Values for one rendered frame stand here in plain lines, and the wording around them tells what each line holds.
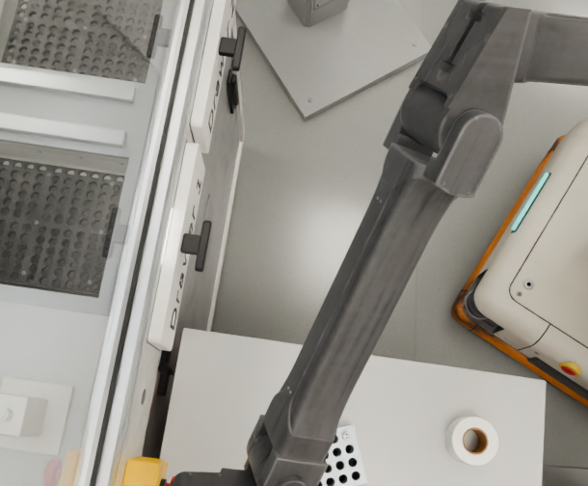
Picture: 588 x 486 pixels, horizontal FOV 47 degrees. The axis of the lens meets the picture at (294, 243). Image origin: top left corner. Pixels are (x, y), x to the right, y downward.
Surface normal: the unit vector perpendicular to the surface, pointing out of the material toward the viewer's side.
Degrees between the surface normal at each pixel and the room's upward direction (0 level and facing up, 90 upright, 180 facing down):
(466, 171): 42
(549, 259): 0
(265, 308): 0
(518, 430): 0
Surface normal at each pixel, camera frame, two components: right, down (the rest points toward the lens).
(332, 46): 0.06, -0.22
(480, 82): 0.28, 0.42
